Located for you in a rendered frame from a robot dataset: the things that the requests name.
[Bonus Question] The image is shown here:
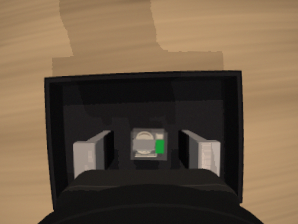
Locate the black open-top tray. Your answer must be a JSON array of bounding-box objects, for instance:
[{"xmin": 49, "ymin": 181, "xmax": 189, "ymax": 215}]
[{"xmin": 44, "ymin": 70, "xmax": 244, "ymax": 211}]

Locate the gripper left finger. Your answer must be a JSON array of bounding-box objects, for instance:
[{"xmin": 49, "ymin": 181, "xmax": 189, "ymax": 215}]
[{"xmin": 73, "ymin": 131, "xmax": 114, "ymax": 179}]

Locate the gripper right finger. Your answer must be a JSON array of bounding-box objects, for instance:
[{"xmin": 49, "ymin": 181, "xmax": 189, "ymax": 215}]
[{"xmin": 178, "ymin": 130, "xmax": 220, "ymax": 177}]

